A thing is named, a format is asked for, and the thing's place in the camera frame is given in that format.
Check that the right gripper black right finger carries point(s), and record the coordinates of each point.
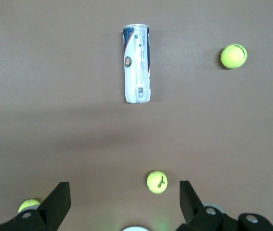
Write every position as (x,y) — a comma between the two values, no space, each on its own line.
(194,216)

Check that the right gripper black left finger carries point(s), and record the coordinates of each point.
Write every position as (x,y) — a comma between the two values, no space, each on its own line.
(52,211)

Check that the white blue tennis ball can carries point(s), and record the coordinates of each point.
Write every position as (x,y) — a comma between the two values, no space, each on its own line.
(136,72)

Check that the yellow tennis ball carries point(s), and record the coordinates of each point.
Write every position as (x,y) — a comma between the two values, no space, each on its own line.
(233,56)
(155,181)
(28,204)

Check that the brown table cover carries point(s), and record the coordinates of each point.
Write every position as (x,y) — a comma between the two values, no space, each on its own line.
(54,96)

